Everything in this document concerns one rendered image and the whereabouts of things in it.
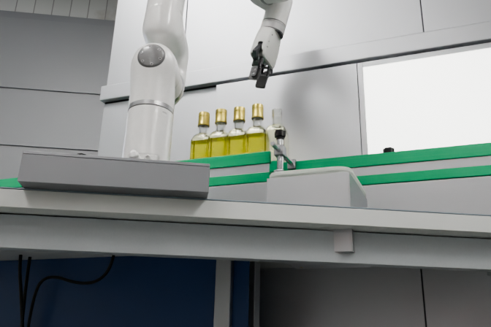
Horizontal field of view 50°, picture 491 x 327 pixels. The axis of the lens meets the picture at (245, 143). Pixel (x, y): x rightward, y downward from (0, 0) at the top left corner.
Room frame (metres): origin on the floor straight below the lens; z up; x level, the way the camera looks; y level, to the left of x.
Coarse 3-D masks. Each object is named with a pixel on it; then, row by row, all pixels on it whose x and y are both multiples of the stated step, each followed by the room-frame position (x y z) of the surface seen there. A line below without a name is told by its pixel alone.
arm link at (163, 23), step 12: (156, 0) 1.00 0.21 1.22; (168, 0) 1.00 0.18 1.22; (180, 0) 1.02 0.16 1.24; (156, 12) 0.99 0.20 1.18; (168, 12) 1.00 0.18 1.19; (180, 12) 1.02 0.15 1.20; (144, 24) 1.01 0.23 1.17; (156, 24) 0.99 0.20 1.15; (168, 24) 1.00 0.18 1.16; (180, 24) 1.02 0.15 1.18; (144, 36) 1.03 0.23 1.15; (156, 36) 1.01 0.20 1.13; (168, 36) 1.01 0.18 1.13; (180, 36) 1.04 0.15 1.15; (180, 48) 1.07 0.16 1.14; (180, 60) 1.10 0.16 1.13; (180, 72) 1.11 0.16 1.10; (180, 96) 1.11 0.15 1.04
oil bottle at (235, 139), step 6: (234, 132) 1.41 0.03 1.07; (240, 132) 1.41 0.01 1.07; (228, 138) 1.42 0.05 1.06; (234, 138) 1.41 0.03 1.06; (240, 138) 1.41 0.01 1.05; (228, 144) 1.42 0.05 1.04; (234, 144) 1.41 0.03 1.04; (240, 144) 1.41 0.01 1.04; (228, 150) 1.42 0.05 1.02; (234, 150) 1.41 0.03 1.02; (240, 150) 1.41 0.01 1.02
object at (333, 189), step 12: (276, 180) 1.04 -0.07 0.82; (288, 180) 1.04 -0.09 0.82; (300, 180) 1.03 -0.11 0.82; (312, 180) 1.02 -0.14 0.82; (324, 180) 1.01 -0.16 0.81; (336, 180) 1.00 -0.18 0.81; (348, 180) 0.99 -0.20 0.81; (276, 192) 1.04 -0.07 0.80; (288, 192) 1.04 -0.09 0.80; (300, 192) 1.03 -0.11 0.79; (312, 192) 1.02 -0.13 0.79; (324, 192) 1.01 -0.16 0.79; (336, 192) 1.00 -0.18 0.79; (348, 192) 0.99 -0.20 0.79; (360, 192) 1.11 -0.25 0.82; (324, 204) 1.01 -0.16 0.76; (336, 204) 1.00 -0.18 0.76; (348, 204) 0.99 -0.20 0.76; (360, 204) 1.10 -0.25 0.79
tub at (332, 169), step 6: (318, 168) 1.01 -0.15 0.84; (324, 168) 1.01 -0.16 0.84; (330, 168) 1.00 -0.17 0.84; (336, 168) 1.00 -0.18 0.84; (342, 168) 1.00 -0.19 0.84; (348, 168) 1.00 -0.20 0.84; (270, 174) 1.06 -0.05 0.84; (276, 174) 1.04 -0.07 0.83; (282, 174) 1.04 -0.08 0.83; (288, 174) 1.04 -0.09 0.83; (294, 174) 1.04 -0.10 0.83; (300, 174) 1.03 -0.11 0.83; (306, 174) 1.03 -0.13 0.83; (354, 174) 1.04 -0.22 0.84; (360, 186) 1.11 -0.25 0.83
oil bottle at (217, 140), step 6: (216, 132) 1.43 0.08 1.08; (222, 132) 1.43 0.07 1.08; (210, 138) 1.44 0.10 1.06; (216, 138) 1.43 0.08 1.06; (222, 138) 1.42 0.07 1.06; (210, 144) 1.44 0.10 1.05; (216, 144) 1.43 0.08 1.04; (222, 144) 1.42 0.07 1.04; (210, 150) 1.44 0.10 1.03; (216, 150) 1.43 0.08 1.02; (222, 150) 1.42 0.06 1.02; (210, 156) 1.44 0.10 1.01; (216, 156) 1.43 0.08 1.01
